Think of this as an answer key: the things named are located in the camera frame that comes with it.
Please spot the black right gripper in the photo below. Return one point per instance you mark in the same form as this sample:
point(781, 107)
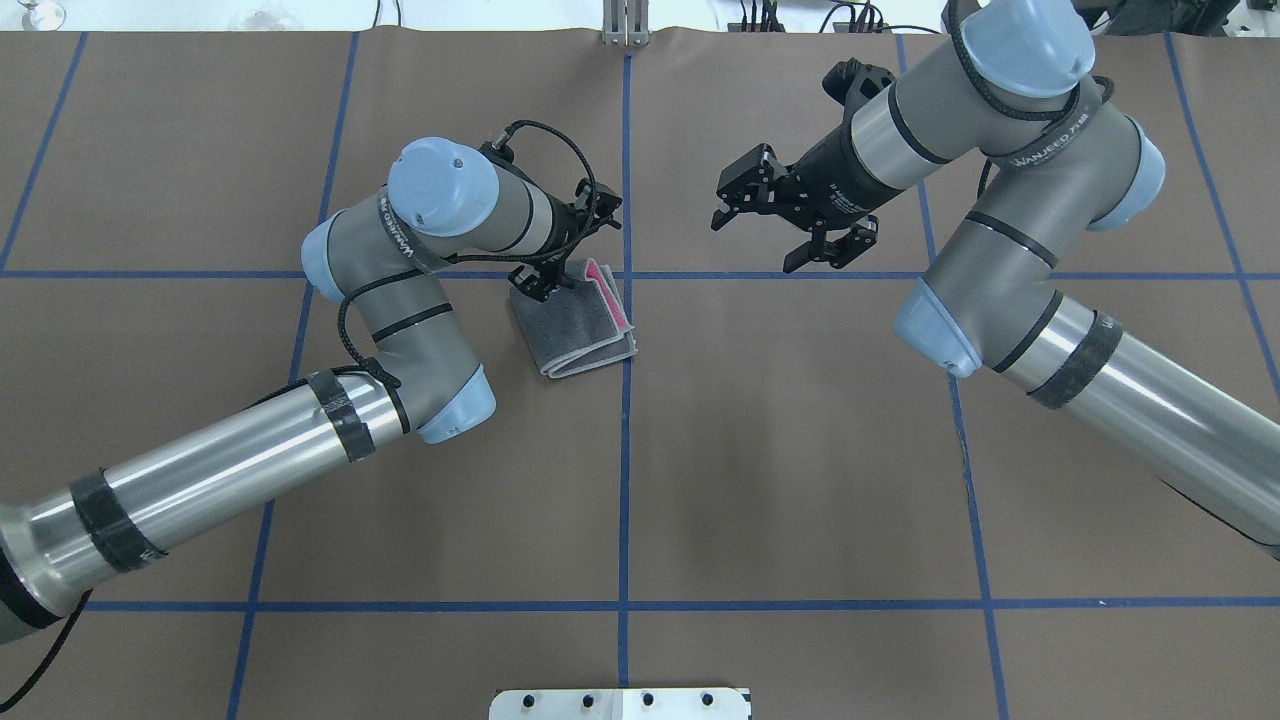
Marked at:
point(838, 180)

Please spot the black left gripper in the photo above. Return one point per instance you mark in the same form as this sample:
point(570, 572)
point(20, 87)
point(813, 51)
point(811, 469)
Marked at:
point(562, 243)

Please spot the pink towel with grey hem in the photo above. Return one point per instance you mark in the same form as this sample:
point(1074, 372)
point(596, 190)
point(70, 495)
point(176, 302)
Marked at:
point(580, 327)

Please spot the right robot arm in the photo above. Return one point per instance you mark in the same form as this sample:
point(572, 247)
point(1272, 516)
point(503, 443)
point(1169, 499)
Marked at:
point(1014, 81)

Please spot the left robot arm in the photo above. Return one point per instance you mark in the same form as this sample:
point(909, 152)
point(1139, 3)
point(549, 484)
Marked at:
point(443, 203)

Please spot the aluminium frame post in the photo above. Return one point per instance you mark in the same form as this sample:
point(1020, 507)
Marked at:
point(625, 23)

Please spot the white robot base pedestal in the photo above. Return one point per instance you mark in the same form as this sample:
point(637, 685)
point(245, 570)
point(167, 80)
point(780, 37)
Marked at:
point(623, 703)

